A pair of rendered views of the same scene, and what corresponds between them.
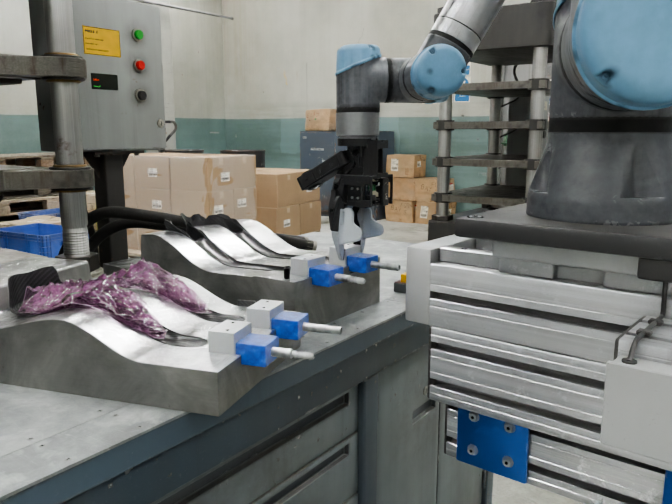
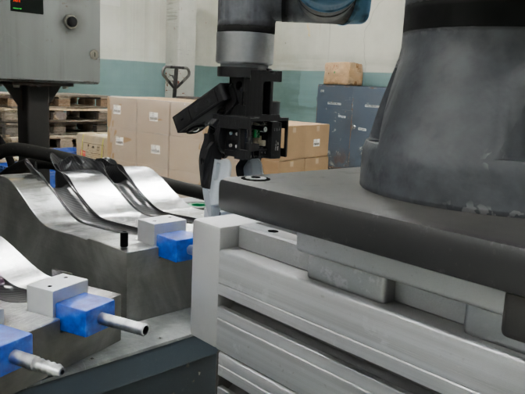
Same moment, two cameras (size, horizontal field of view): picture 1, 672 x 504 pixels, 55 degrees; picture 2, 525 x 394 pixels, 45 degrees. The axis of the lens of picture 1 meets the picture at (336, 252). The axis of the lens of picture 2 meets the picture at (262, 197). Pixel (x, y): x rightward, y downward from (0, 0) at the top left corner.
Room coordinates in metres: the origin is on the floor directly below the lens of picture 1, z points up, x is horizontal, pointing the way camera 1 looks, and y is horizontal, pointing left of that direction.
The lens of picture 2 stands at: (0.29, -0.20, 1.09)
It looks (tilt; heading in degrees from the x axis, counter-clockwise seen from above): 10 degrees down; 9
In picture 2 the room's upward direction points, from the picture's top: 3 degrees clockwise
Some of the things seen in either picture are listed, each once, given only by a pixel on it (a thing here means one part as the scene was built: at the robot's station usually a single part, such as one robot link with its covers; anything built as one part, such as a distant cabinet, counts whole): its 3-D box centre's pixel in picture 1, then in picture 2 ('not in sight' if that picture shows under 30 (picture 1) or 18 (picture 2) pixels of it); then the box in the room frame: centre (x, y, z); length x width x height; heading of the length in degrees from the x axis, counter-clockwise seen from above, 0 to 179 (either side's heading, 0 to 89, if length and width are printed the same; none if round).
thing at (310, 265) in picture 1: (331, 276); (184, 247); (1.03, 0.01, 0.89); 0.13 x 0.05 x 0.05; 55
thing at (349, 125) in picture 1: (358, 126); (246, 51); (1.13, -0.04, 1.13); 0.08 x 0.08 x 0.05
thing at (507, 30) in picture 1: (518, 141); not in sight; (5.57, -1.57, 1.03); 1.54 x 0.94 x 2.06; 144
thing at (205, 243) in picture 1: (238, 240); (108, 191); (1.21, 0.19, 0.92); 0.35 x 0.16 x 0.09; 55
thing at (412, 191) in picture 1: (420, 188); not in sight; (7.93, -1.05, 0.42); 0.86 x 0.33 x 0.83; 54
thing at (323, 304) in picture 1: (237, 263); (108, 220); (1.23, 0.19, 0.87); 0.50 x 0.26 x 0.14; 55
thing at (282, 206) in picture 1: (248, 208); (253, 159); (6.30, 0.86, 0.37); 1.20 x 0.82 x 0.74; 62
